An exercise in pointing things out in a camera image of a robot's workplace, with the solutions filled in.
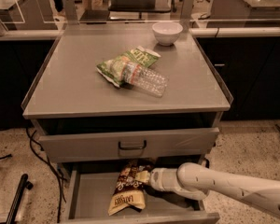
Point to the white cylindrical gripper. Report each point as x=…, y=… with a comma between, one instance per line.
x=158, y=178

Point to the brown chip bag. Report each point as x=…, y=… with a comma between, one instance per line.
x=129, y=191

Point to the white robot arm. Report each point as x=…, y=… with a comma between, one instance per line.
x=192, y=181

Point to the grey top drawer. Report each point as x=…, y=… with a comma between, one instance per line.
x=128, y=145

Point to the grey open middle drawer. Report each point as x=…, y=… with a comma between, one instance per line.
x=91, y=188

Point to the grey drawer cabinet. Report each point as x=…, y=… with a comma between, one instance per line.
x=108, y=94

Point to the green chip bag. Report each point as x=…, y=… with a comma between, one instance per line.
x=112, y=70

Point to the clear plastic water bottle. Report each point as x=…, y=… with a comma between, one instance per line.
x=144, y=78

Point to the black bar on floor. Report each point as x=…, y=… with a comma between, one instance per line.
x=23, y=185

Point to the white bowl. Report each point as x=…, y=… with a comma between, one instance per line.
x=167, y=32

